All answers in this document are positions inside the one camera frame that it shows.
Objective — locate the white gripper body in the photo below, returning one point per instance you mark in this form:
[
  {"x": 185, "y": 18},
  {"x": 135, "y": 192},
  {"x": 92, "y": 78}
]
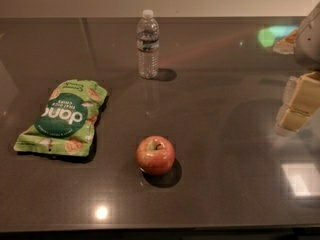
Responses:
[{"x": 310, "y": 42}]

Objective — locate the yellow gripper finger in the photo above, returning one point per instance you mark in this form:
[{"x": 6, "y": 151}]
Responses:
[
  {"x": 302, "y": 94},
  {"x": 288, "y": 121}
]

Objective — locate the clear plastic water bottle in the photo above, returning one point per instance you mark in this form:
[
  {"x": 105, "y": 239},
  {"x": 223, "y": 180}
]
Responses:
[{"x": 148, "y": 45}]

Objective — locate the red apple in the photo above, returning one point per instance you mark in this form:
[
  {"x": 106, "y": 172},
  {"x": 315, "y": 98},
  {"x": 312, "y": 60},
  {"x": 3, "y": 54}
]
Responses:
[{"x": 155, "y": 155}]

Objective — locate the green rice chips bag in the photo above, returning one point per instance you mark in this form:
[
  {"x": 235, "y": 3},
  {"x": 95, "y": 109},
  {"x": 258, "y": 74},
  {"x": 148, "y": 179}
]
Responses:
[{"x": 67, "y": 125}]

